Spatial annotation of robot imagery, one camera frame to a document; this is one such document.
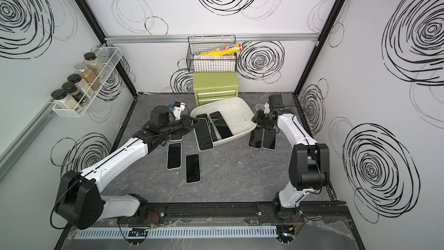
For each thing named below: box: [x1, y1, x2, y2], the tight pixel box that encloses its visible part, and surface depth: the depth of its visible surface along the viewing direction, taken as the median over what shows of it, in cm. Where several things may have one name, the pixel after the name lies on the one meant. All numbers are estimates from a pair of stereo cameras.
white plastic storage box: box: [190, 97, 257, 146], surface depth 109 cm
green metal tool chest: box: [193, 71, 239, 107], surface depth 104 cm
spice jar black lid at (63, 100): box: [50, 89, 79, 110], surface depth 63 cm
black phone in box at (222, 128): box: [209, 111, 233, 140], surface depth 103 cm
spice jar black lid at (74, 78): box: [67, 74, 83, 84], surface depth 68 cm
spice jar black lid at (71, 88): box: [61, 81, 89, 106], surface depth 66 cm
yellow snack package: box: [193, 42, 243, 57], surface depth 88 cm
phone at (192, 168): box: [185, 153, 202, 184], surface depth 88 cm
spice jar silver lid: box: [74, 63, 88, 72], surface depth 70 cm
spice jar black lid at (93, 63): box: [83, 52, 106, 79], surface depth 77 cm
